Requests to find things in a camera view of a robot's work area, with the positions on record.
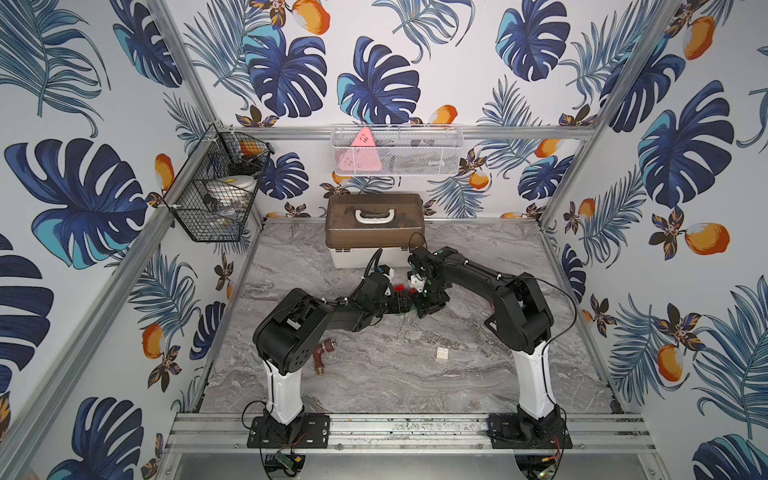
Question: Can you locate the pink triangle card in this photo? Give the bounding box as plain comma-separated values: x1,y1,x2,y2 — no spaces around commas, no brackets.
336,127,383,175

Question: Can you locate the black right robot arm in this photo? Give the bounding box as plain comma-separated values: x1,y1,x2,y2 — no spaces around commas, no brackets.
408,247,556,421

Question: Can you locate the white object in basket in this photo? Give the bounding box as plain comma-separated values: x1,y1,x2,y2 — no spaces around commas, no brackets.
203,175,257,210

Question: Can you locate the white mesh wall basket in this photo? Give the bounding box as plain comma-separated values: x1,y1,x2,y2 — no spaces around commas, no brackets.
330,125,464,176

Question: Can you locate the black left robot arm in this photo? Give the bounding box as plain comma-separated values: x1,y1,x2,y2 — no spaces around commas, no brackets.
253,248,416,426

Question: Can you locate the brown lidded storage box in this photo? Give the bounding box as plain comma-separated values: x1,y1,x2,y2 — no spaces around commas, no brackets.
325,193,425,269

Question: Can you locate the black wire basket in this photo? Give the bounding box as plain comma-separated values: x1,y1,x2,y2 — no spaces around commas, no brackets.
162,125,274,243

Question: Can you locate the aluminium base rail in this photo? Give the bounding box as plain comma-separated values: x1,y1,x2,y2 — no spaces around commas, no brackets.
166,414,657,454

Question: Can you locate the red lego brick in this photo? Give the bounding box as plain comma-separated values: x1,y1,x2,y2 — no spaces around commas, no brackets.
394,284,419,295

